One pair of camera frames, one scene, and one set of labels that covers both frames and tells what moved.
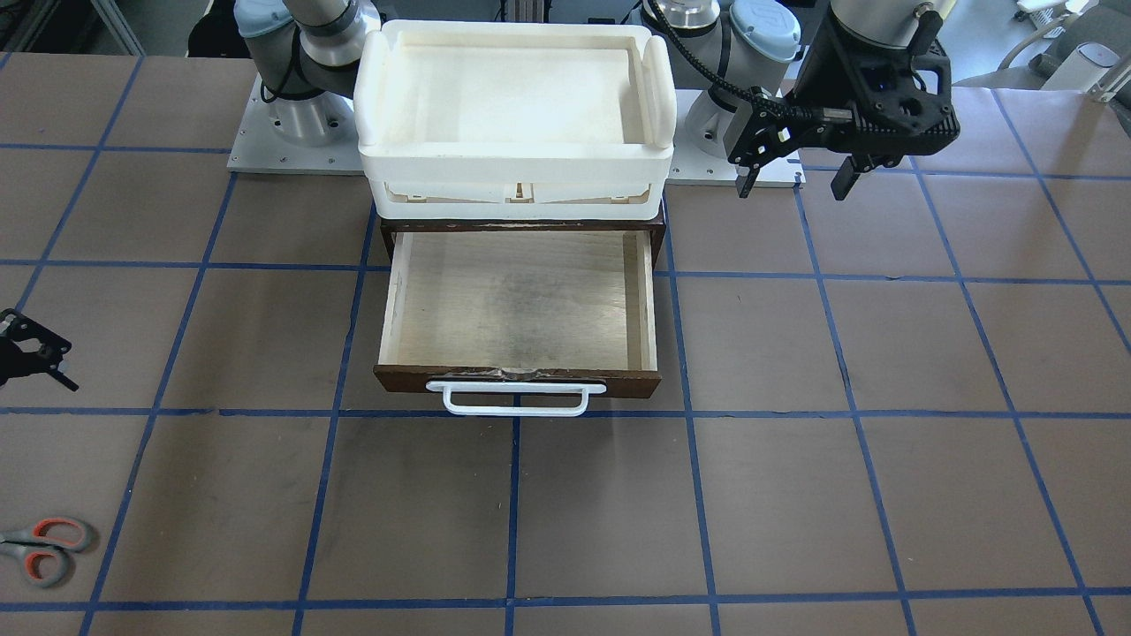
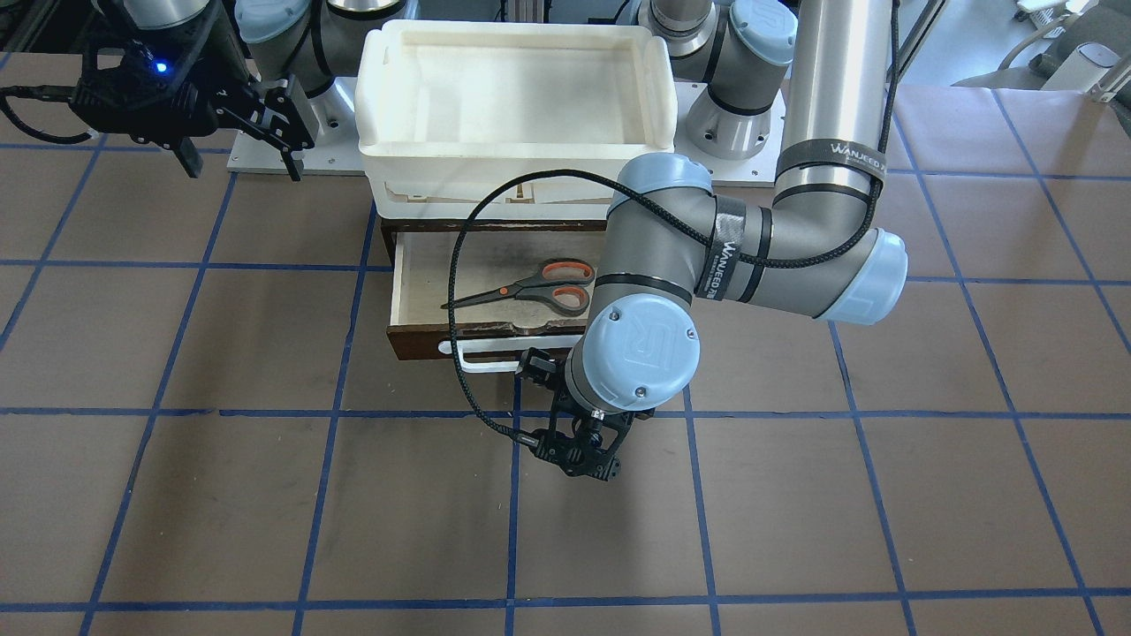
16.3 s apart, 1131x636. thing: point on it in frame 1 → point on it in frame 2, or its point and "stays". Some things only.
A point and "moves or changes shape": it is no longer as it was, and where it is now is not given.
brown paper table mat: [902, 413] stays
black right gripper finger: [39, 363] → [295, 167]
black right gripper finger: [24, 327] → [189, 156]
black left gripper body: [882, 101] → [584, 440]
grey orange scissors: [44, 549] → [561, 285]
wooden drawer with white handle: [519, 317] moves or changes shape
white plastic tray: [514, 120] stays
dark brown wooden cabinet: [655, 223] stays
